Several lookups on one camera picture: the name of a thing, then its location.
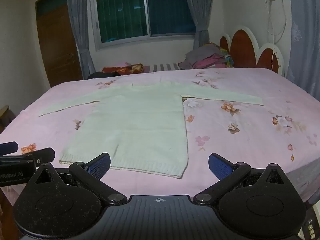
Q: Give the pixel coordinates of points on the red floral cloth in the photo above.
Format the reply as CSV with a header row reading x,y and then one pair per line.
x,y
125,69

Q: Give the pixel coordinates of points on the white framed window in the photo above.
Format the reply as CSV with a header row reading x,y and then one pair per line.
x,y
120,17

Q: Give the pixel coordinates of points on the pink floral bedsheet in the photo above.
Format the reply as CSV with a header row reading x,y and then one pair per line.
x,y
237,142

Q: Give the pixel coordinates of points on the pale blue lace curtain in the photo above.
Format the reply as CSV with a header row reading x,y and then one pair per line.
x,y
305,42

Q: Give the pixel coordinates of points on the white device with buttons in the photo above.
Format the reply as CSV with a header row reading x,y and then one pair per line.
x,y
311,227

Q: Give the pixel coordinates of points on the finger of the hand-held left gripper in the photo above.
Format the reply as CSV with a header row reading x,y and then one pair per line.
x,y
8,148
37,156

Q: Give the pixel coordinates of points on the black cloth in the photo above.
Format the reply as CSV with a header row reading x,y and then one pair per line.
x,y
100,75

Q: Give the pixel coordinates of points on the pile of clothes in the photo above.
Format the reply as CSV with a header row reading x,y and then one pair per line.
x,y
205,57

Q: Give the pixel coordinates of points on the grey striped cloth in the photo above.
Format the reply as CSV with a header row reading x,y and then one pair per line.
x,y
162,67

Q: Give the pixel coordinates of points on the brown wooden door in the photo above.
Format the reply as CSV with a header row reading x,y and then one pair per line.
x,y
57,42

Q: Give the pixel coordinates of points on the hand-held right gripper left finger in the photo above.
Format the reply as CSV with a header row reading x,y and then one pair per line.
x,y
98,165

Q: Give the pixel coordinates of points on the wooden bedside furniture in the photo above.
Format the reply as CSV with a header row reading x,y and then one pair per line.
x,y
6,117

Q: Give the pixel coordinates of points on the grey curtain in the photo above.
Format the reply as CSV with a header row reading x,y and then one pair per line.
x,y
77,30
202,12

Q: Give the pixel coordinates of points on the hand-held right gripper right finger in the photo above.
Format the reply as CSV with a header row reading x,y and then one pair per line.
x,y
220,165

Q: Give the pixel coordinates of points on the white knit sweater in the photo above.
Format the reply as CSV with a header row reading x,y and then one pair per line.
x,y
140,125

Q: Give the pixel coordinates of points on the white and brown headboard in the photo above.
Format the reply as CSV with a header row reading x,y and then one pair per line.
x,y
242,47

